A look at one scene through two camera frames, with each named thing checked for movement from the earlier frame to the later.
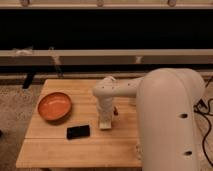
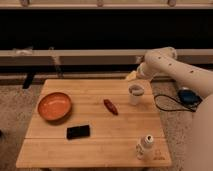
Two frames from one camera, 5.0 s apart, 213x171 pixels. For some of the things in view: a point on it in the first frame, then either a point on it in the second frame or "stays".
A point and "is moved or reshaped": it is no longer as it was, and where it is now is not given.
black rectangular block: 76,132 stays
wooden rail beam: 106,57 stays
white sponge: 105,125 is moved or reshaped
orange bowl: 55,106 stays
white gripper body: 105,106 → 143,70
